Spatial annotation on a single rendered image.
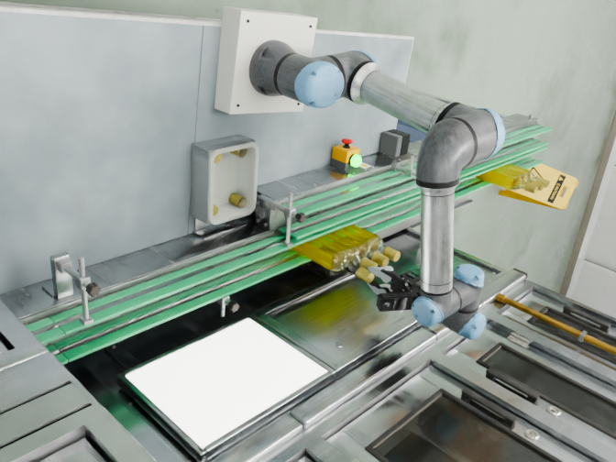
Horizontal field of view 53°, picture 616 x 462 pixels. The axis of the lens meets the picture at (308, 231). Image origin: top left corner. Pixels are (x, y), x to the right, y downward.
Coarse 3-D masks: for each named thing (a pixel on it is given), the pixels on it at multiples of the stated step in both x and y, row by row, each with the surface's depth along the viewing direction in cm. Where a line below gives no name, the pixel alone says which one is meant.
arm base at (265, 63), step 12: (264, 48) 163; (276, 48) 162; (288, 48) 164; (252, 60) 163; (264, 60) 162; (276, 60) 160; (252, 72) 164; (264, 72) 162; (276, 72) 160; (252, 84) 167; (264, 84) 164; (276, 84) 161
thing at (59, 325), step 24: (360, 216) 206; (264, 240) 184; (216, 264) 170; (240, 264) 170; (144, 288) 155; (168, 288) 156; (72, 312) 143; (96, 312) 144; (120, 312) 145; (48, 336) 134
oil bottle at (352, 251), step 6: (330, 234) 196; (324, 240) 192; (330, 240) 192; (336, 240) 192; (342, 240) 193; (336, 246) 189; (342, 246) 189; (348, 246) 189; (354, 246) 190; (348, 252) 186; (354, 252) 187; (348, 258) 187; (354, 258) 187
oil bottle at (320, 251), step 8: (312, 240) 190; (320, 240) 190; (296, 248) 193; (304, 248) 190; (312, 248) 188; (320, 248) 186; (328, 248) 186; (336, 248) 186; (304, 256) 192; (312, 256) 189; (320, 256) 186; (328, 256) 184; (336, 256) 182; (344, 256) 184; (320, 264) 187; (328, 264) 185; (336, 264) 183
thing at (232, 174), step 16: (256, 144) 175; (224, 160) 178; (240, 160) 181; (256, 160) 177; (224, 176) 180; (240, 176) 183; (256, 176) 179; (208, 192) 169; (224, 192) 182; (240, 192) 185; (256, 192) 182; (208, 208) 171; (224, 208) 182; (240, 208) 183
